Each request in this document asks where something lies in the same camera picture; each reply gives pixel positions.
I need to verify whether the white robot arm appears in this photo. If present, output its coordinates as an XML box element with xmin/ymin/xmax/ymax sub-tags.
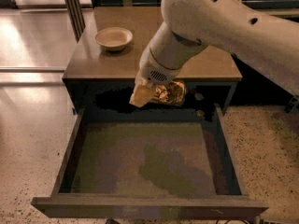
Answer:
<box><xmin>130</xmin><ymin>0</ymin><xmax>299</xmax><ymax>107</ymax></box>

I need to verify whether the white paper bowl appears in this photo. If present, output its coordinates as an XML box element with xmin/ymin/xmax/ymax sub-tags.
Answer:
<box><xmin>95</xmin><ymin>27</ymin><xmax>133</xmax><ymax>51</ymax></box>

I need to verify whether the crushed orange soda can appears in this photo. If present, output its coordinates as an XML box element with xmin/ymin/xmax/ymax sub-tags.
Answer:
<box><xmin>150</xmin><ymin>80</ymin><xmax>186</xmax><ymax>106</ymax></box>

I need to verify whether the open top drawer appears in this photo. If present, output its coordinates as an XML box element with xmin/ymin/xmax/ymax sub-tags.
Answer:
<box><xmin>31</xmin><ymin>108</ymin><xmax>268</xmax><ymax>222</ymax></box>

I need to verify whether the brown cabinet with flat top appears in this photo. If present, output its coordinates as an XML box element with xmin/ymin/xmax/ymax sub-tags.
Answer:
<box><xmin>63</xmin><ymin>7</ymin><xmax>242</xmax><ymax>122</ymax></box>

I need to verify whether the metal window frame post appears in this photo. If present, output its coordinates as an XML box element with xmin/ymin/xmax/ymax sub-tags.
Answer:
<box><xmin>64</xmin><ymin>0</ymin><xmax>85</xmax><ymax>42</ymax></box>

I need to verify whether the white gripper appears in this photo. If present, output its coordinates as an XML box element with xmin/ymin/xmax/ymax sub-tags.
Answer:
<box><xmin>130</xmin><ymin>47</ymin><xmax>180</xmax><ymax>107</ymax></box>

